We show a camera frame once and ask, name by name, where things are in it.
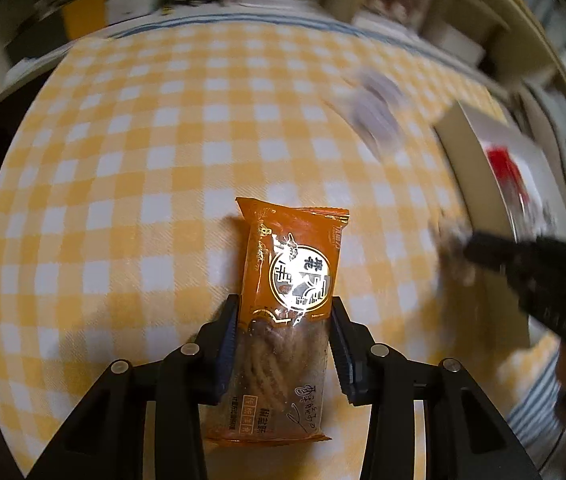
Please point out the red snack packet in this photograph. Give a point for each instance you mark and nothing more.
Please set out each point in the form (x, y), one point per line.
(510, 181)

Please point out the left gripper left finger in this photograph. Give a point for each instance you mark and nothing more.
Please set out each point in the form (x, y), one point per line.
(103, 437)

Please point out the purple pastry packet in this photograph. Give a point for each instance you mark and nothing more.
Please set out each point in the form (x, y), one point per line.
(368, 104)

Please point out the yellow checkered tablecloth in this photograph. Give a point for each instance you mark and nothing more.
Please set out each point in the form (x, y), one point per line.
(119, 229)

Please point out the orange box on shelf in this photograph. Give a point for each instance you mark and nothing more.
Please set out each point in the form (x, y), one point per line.
(82, 17)

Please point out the white cardboard box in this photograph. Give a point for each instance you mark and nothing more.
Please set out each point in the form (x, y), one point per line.
(465, 133)

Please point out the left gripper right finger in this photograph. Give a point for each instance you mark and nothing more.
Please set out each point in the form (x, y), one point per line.
(466, 436)

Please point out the orange snack packet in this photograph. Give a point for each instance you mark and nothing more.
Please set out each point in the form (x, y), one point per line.
(275, 394)

